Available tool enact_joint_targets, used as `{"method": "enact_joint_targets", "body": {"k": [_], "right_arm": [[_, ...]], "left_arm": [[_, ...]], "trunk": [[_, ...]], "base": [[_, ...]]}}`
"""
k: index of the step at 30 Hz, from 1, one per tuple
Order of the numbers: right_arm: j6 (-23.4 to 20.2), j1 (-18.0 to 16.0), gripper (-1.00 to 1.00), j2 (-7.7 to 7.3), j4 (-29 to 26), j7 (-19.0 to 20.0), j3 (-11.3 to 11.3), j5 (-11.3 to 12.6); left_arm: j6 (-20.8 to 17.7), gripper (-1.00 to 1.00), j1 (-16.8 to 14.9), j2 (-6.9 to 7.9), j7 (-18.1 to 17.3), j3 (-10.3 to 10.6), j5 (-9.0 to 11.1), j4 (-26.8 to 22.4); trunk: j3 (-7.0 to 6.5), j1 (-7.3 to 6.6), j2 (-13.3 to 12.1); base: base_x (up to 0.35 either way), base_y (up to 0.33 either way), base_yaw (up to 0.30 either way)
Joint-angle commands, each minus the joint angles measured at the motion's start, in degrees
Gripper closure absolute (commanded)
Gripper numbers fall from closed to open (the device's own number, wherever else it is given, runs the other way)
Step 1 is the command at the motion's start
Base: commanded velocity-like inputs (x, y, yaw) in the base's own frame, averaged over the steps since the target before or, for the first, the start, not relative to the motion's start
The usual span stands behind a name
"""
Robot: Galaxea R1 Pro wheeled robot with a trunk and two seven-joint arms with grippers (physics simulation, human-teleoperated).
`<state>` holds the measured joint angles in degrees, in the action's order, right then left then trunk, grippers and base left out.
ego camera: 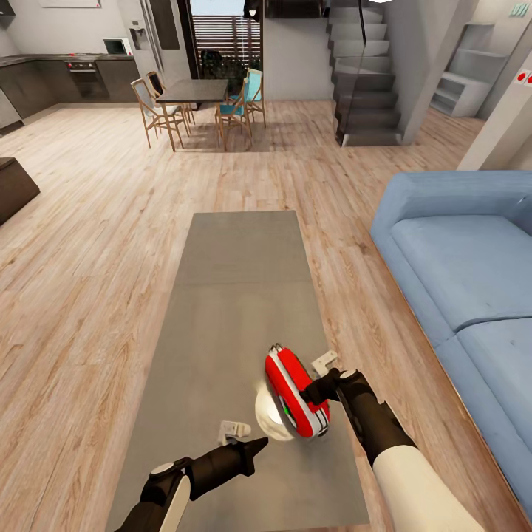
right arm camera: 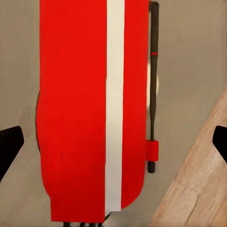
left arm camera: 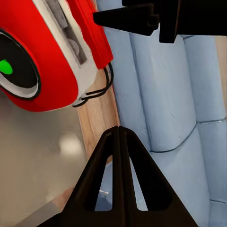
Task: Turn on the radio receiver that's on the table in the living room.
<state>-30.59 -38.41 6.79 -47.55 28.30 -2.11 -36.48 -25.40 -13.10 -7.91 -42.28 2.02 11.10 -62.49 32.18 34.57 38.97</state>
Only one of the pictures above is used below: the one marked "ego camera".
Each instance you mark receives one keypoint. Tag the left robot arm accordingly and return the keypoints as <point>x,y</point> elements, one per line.
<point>165,494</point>

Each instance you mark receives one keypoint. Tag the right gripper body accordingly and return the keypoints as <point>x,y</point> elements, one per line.
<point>318,389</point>

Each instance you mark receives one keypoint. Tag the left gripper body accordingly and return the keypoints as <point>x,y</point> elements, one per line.
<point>231,460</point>

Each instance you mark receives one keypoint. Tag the oven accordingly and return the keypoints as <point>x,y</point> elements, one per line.
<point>86,77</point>

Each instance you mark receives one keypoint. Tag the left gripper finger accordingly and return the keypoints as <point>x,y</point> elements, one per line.
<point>258,445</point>

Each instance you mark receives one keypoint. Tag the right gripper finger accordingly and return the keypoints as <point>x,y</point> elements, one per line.
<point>305,396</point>

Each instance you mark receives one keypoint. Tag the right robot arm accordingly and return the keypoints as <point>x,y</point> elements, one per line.
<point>416,499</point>

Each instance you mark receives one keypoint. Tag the radio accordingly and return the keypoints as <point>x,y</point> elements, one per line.
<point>288,377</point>

